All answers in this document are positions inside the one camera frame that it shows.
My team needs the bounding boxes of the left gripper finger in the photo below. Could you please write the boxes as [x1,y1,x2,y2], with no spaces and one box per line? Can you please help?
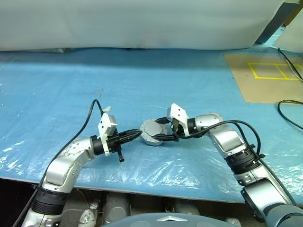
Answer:
[119,135,141,144]
[118,129,143,139]

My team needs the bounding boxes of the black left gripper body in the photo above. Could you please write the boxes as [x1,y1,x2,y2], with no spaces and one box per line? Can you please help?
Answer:
[107,133,125,164]

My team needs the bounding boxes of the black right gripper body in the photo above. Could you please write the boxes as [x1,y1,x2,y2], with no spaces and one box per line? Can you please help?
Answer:
[172,119,187,142]

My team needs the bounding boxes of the grey motor housing copper windings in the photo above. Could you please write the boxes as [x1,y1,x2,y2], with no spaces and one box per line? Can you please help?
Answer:
[140,119,168,147]

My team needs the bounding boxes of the blue plastic table cover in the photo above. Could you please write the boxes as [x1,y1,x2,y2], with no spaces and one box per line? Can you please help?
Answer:
[0,42,303,203]

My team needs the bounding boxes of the grey rounded cylinder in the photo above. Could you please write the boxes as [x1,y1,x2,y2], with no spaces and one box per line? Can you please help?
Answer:
[173,196,201,216]
[105,192,131,223]

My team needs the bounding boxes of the grey robot torso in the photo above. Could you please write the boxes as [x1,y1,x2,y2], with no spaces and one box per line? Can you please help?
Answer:
[99,212,239,227]

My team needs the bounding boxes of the brown cardboard sheet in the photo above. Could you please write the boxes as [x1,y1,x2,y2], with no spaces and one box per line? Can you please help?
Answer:
[224,52,303,104]

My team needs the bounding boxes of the white backdrop sheet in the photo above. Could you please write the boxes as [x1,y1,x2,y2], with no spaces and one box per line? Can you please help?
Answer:
[0,0,286,52]

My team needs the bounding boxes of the yellow tape rectangle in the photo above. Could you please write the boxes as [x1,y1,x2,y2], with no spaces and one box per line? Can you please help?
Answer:
[247,62,303,81]

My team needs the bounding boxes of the dark grey panel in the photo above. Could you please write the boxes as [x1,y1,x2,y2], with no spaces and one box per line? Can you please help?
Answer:
[255,0,292,44]

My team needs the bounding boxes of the white box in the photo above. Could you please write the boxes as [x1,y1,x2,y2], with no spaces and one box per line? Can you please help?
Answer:
[274,23,303,53]

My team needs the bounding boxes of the wooden board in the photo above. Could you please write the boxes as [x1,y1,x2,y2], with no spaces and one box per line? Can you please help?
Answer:
[282,1,303,27]

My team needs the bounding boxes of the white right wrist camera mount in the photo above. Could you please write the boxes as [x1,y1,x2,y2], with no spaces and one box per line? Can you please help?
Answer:
[166,103,190,138]

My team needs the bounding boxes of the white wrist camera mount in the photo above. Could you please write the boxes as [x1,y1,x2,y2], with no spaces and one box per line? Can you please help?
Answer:
[98,113,118,157]
[166,103,190,138]

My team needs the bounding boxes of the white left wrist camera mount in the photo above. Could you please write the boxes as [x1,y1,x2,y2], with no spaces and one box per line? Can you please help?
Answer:
[98,113,118,157]

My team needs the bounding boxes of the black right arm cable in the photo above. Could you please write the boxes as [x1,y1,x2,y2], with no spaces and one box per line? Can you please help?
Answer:
[176,120,299,206]

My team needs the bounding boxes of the thick black looped cable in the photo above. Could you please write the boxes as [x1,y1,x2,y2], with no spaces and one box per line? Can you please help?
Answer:
[277,99,303,131]

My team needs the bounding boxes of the thin black cables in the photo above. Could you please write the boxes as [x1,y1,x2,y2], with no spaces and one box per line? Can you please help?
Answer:
[277,48,303,83]

